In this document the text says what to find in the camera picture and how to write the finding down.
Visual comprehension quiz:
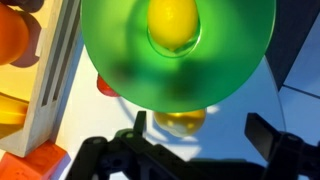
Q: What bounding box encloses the orange toy block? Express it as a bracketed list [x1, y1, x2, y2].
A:
[0, 139, 68, 180]

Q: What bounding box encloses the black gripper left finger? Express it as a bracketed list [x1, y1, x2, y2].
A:
[132, 110, 148, 136]

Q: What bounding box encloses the small red toy fruit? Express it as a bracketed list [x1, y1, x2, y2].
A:
[96, 73, 120, 98]

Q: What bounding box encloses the yellow lemon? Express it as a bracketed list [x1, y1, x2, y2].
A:
[147, 0, 200, 52]

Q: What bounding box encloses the translucent green plastic bowl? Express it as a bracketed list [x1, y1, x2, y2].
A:
[80, 0, 277, 114]

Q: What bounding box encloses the orange fruit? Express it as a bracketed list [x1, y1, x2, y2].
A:
[0, 3, 30, 66]

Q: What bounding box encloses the yellow banana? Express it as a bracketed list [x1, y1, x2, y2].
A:
[0, 93, 30, 126]

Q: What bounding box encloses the yellow round fruit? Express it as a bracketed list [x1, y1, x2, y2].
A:
[153, 108, 208, 138]

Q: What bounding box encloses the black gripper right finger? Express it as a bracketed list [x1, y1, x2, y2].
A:
[244, 112, 284, 164]

